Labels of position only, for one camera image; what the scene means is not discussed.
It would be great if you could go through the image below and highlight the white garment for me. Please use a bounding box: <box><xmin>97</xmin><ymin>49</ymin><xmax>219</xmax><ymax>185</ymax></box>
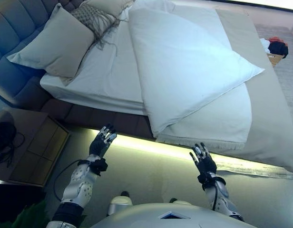
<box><xmin>259</xmin><ymin>38</ymin><xmax>271</xmax><ymax>52</ymax></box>

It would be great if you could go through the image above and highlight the white fitted bed sheet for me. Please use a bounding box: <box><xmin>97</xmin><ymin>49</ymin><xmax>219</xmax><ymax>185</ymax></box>
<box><xmin>39</xmin><ymin>22</ymin><xmax>151</xmax><ymax>117</ymax></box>

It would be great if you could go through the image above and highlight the black garment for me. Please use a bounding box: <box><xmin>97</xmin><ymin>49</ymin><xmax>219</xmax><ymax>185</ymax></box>
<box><xmin>267</xmin><ymin>41</ymin><xmax>289</xmax><ymax>59</ymax></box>

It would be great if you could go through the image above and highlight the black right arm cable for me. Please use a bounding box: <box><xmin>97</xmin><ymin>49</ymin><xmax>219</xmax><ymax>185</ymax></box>
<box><xmin>213</xmin><ymin>180</ymin><xmax>218</xmax><ymax>211</ymax></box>

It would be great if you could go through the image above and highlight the bed with white sheets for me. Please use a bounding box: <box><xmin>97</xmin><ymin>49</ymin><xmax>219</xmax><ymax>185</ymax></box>
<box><xmin>156</xmin><ymin>8</ymin><xmax>293</xmax><ymax>174</ymax></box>

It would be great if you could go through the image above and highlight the small beige pillow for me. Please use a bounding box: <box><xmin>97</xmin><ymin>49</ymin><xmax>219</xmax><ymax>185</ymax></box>
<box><xmin>86</xmin><ymin>0</ymin><xmax>135</xmax><ymax>17</ymax></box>

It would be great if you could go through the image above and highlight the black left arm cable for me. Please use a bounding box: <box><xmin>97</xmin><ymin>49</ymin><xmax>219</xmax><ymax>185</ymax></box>
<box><xmin>53</xmin><ymin>159</ymin><xmax>90</xmax><ymax>202</ymax></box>

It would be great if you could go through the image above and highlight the woven fringed throw cushion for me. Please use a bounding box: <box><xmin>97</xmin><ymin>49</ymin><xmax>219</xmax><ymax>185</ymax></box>
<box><xmin>70</xmin><ymin>4</ymin><xmax>121</xmax><ymax>57</ymax></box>

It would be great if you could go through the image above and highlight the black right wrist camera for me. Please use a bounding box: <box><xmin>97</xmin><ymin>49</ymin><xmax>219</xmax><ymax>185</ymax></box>
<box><xmin>196</xmin><ymin>173</ymin><xmax>227</xmax><ymax>190</ymax></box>

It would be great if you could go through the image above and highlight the green leafy plant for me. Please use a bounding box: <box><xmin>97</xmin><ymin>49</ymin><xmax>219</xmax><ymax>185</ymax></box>
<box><xmin>12</xmin><ymin>199</ymin><xmax>88</xmax><ymax>228</ymax></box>

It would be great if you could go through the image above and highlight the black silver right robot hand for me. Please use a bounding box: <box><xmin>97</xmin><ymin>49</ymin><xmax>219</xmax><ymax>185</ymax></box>
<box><xmin>189</xmin><ymin>142</ymin><xmax>218</xmax><ymax>178</ymax></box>

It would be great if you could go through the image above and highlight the black headset with cable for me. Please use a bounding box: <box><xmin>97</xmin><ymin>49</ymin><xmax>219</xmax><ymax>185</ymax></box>
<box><xmin>0</xmin><ymin>121</ymin><xmax>26</xmax><ymax>164</ymax></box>

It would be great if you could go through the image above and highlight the wooden nightstand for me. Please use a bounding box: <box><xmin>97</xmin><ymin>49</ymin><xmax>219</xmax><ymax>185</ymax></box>
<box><xmin>0</xmin><ymin>108</ymin><xmax>71</xmax><ymax>188</ymax></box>

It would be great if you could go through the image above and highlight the red garment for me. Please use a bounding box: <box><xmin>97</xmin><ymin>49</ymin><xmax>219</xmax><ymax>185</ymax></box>
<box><xmin>267</xmin><ymin>36</ymin><xmax>286</xmax><ymax>45</ymax></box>

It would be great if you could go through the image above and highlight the large beige pillow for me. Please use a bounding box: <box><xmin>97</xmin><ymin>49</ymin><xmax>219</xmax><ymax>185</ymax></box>
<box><xmin>6</xmin><ymin>2</ymin><xmax>95</xmax><ymax>80</ymax></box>

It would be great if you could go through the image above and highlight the grey padded headboard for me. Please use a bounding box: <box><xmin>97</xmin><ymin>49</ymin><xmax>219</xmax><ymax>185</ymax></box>
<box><xmin>0</xmin><ymin>0</ymin><xmax>90</xmax><ymax>112</ymax></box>

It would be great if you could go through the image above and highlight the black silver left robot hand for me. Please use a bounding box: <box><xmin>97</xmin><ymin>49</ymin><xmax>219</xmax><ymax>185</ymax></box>
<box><xmin>88</xmin><ymin>123</ymin><xmax>118</xmax><ymax>158</ymax></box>

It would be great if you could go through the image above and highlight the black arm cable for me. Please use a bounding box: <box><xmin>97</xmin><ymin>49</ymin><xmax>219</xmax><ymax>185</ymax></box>
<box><xmin>53</xmin><ymin>159</ymin><xmax>90</xmax><ymax>202</ymax></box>
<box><xmin>213</xmin><ymin>180</ymin><xmax>218</xmax><ymax>211</ymax></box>

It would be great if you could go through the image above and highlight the cardboard box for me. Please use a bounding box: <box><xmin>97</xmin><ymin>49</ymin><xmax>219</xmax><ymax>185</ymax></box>
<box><xmin>266</xmin><ymin>53</ymin><xmax>286</xmax><ymax>68</ymax></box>

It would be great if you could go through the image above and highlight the silver robot torso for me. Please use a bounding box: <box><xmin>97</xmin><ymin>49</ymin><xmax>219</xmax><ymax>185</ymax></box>
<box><xmin>89</xmin><ymin>201</ymin><xmax>256</xmax><ymax>228</ymax></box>

